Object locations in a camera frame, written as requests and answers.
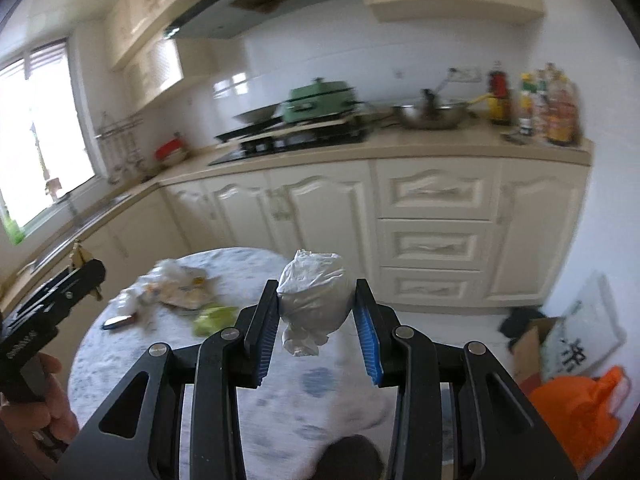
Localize red container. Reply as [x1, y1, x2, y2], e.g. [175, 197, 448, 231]
[153, 134, 189, 164]

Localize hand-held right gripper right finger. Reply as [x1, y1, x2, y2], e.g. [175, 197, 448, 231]
[352, 278, 581, 480]

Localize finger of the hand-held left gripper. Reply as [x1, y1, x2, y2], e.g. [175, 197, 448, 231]
[35, 259, 108, 311]

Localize large cream cabinet drawer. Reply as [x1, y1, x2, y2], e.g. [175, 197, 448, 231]
[375, 159, 502, 221]

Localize clear plastic bag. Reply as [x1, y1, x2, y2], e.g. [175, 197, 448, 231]
[149, 259, 182, 287]

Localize black cloth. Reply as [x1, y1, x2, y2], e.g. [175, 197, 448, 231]
[499, 307, 549, 351]

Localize narrow cream cabinet door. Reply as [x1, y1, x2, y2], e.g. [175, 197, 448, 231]
[487, 159, 592, 307]

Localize clear seasoning bottle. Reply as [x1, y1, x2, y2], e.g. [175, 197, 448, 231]
[532, 67, 552, 137]

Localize wooden board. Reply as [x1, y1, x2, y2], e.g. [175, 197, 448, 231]
[215, 114, 362, 145]

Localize black gas stove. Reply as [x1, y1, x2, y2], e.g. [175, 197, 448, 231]
[208, 127, 374, 167]

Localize small cream cabinet drawer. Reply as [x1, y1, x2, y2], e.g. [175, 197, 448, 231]
[379, 267, 489, 312]

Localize person's left hand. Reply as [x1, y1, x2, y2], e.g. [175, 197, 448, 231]
[0, 352, 81, 456]

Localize steel mixing bowl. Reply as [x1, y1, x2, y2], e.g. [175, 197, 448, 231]
[392, 88, 479, 131]

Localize cream wall cabinet row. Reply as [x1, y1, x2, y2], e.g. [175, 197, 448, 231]
[104, 0, 213, 112]

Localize kitchen window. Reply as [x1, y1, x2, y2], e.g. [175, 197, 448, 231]
[0, 39, 99, 242]

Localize floral printed tablecloth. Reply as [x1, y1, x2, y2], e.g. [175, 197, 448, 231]
[67, 246, 401, 480]

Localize white crumpled tissue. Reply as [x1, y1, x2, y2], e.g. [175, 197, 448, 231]
[117, 287, 152, 317]

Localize dark sauce bottle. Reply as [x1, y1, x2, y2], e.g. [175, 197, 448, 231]
[487, 61, 514, 126]

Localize medium cream cabinet drawer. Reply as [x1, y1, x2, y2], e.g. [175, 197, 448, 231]
[377, 218, 494, 271]

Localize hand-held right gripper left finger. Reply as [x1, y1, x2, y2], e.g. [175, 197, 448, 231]
[52, 279, 281, 480]

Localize dark wok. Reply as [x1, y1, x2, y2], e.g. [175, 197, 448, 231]
[232, 103, 284, 126]

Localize green crumpled wrapper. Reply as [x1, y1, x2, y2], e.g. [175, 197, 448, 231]
[194, 305, 239, 339]

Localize green electric pot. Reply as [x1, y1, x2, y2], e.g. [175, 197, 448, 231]
[279, 78, 367, 125]

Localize metal wall utensil rack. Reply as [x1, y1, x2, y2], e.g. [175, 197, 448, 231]
[94, 111, 147, 182]

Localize brown cardboard box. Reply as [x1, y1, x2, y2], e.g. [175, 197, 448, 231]
[509, 317, 562, 387]

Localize person's dark trouser leg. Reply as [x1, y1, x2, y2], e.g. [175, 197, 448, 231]
[320, 435, 387, 480]

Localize yellow capped seasoning bottle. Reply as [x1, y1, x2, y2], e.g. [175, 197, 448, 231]
[517, 72, 539, 137]

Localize white tissue ball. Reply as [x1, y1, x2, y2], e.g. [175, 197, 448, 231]
[277, 249, 351, 358]

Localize steel range hood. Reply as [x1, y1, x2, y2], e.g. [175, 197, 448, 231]
[164, 0, 362, 42]

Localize white printed rice bag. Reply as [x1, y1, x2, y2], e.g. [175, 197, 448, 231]
[542, 272, 629, 382]

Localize wide cream cabinet door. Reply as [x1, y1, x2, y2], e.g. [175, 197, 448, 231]
[267, 162, 379, 287]

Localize orange plastic bag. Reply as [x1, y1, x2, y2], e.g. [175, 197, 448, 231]
[527, 365, 634, 471]

